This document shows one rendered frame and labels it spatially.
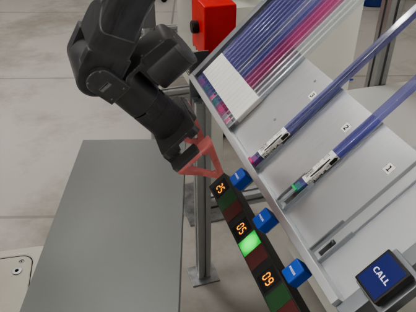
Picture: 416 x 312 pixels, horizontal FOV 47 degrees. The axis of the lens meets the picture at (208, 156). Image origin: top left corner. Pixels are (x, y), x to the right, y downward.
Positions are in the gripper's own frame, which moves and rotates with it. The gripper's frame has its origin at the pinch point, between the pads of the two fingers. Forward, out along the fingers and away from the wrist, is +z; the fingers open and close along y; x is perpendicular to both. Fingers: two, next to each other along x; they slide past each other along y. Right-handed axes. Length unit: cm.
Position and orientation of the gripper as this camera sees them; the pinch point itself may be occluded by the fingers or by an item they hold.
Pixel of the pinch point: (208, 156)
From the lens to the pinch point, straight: 76.5
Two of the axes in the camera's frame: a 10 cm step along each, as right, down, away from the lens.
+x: -7.3, 6.6, 1.8
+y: -2.9, -5.3, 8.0
